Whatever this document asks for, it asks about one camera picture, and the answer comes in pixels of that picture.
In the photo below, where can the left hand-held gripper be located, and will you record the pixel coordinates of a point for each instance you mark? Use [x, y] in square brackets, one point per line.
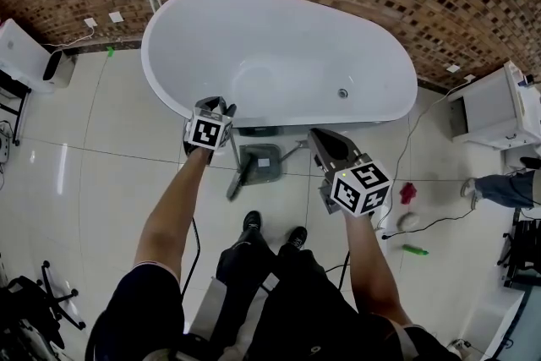
[207, 131]

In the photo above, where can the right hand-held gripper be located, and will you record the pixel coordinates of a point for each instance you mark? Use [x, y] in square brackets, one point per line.
[359, 190]

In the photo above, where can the person's left forearm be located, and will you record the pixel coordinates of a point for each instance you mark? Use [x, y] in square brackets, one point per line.
[169, 224]

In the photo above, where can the person's right forearm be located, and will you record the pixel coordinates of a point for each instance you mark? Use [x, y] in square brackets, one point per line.
[372, 270]

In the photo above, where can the white and dark green bathtub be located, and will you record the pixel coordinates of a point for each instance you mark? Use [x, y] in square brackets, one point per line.
[274, 46]

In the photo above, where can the white extension power strip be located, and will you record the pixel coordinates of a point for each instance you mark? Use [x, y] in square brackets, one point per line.
[379, 224]

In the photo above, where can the red cloth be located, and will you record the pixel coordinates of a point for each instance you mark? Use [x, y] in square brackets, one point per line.
[408, 193]

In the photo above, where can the person's right black shoe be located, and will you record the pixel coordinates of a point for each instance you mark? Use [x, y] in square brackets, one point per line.
[297, 238]

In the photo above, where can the person's black shoe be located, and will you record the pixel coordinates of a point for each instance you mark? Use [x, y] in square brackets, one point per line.
[297, 238]
[252, 221]

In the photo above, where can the white ball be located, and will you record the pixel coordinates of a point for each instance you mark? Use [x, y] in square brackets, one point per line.
[408, 220]

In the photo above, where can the person's left black shoe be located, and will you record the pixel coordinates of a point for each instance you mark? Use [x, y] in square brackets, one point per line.
[252, 221]

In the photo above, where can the green tape strip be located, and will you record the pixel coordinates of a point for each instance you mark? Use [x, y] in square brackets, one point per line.
[110, 51]

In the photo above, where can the green plastic bottle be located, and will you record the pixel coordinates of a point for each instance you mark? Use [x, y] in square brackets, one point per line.
[415, 250]

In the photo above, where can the white vanity cabinet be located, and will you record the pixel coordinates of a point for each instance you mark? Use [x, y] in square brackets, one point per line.
[490, 114]

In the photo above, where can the white bin with black rim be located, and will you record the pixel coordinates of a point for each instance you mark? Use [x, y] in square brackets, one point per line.
[57, 69]

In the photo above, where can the black shelf rack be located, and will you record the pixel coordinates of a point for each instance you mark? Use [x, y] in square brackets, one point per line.
[19, 105]

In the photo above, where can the black office chair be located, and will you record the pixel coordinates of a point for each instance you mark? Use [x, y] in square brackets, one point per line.
[526, 249]
[25, 304]

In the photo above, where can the person's dark shirt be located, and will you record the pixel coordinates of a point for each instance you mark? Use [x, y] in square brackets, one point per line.
[135, 308]

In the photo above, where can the white round floor device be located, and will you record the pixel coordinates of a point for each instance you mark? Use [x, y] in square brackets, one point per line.
[4, 148]

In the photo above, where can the white low cabinet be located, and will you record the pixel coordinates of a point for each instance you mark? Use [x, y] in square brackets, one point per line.
[503, 325]

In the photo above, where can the white wall socket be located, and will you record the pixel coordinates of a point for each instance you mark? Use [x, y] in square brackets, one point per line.
[469, 78]
[452, 68]
[115, 17]
[90, 22]

